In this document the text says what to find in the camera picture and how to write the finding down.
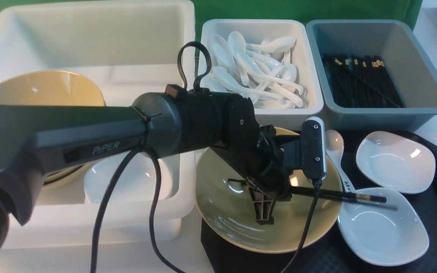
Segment tan noodle bowl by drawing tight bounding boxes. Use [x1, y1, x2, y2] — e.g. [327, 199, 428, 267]
[196, 148, 343, 254]

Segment white spoon blue print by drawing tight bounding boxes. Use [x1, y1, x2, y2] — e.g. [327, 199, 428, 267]
[325, 129, 354, 193]

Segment black chopsticks pile in bin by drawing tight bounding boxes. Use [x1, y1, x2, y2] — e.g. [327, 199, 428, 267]
[321, 54, 406, 108]

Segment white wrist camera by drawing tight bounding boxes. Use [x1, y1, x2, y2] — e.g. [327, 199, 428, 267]
[300, 116, 327, 182]

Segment white spoon bin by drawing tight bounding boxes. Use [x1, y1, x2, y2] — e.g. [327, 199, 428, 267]
[201, 19, 323, 130]

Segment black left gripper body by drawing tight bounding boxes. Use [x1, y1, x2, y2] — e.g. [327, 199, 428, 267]
[211, 126, 302, 201]

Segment grey-blue chopstick bin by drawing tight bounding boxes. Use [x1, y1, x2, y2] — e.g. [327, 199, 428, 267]
[306, 19, 437, 131]

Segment white dish in tub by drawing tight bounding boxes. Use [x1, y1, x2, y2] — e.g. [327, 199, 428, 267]
[84, 152, 173, 204]

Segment left robot arm dark grey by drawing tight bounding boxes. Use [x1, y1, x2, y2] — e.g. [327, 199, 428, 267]
[0, 85, 307, 273]

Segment large white plastic tub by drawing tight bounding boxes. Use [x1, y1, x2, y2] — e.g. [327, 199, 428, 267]
[0, 0, 196, 249]

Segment white spoon of pile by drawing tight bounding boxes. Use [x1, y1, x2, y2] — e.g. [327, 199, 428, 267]
[246, 36, 297, 54]
[210, 34, 238, 73]

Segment black cable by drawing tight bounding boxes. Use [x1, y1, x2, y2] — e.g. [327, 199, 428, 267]
[90, 41, 321, 273]

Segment top stacked tan bowl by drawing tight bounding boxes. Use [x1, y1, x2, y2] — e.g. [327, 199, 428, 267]
[0, 70, 106, 107]

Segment white spoon left of pile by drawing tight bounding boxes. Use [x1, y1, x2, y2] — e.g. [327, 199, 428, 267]
[210, 34, 238, 73]

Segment black serving tray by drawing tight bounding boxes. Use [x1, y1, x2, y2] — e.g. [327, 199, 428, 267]
[201, 131, 437, 273]

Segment white spoon top of pile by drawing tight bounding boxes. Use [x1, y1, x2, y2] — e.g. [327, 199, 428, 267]
[246, 36, 297, 54]

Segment white dish tray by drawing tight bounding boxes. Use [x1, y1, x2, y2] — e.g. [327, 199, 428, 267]
[355, 131, 436, 194]
[338, 188, 430, 267]

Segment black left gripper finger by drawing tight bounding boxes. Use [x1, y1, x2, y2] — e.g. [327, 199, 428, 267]
[248, 187, 276, 225]

